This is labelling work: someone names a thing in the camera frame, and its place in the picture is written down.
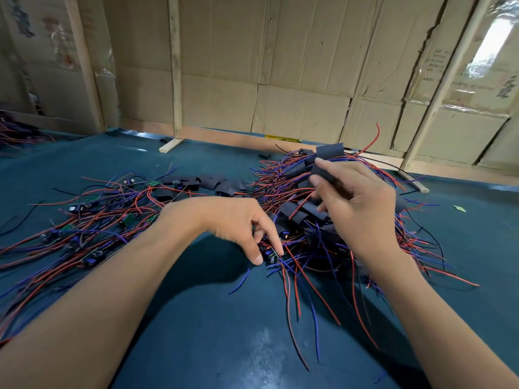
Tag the person's left forearm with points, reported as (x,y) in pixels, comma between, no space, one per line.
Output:
(73,320)

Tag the yellow strip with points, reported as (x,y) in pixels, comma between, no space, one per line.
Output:
(282,138)

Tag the pile of black sleeve pieces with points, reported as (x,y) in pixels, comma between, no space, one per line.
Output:
(207,182)

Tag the thin wooden post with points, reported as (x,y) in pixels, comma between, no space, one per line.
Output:
(175,68)

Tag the person's left hand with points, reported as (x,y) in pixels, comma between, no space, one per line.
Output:
(223,222)

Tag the pile of sleeved wired boards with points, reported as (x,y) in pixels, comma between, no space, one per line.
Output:
(328,150)

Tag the person's right hand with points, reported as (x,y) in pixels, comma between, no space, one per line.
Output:
(365,214)

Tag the pale slanted wooden post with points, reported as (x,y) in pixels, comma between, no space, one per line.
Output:
(446,81)

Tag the clear plastic sheet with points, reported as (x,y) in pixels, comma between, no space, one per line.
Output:
(491,44)

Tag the person's right forearm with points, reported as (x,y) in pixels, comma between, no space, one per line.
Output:
(446,328)

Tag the black sleeve piece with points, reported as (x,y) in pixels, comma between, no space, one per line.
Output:
(328,172)

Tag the wooden ledge board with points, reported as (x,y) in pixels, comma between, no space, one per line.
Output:
(227,135)

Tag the pile of unsleeved wired boards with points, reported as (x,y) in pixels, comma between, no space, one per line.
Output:
(73,222)

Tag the small green scrap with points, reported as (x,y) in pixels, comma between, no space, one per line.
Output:
(459,208)

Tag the wide wooden post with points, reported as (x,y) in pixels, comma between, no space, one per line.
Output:
(83,64)

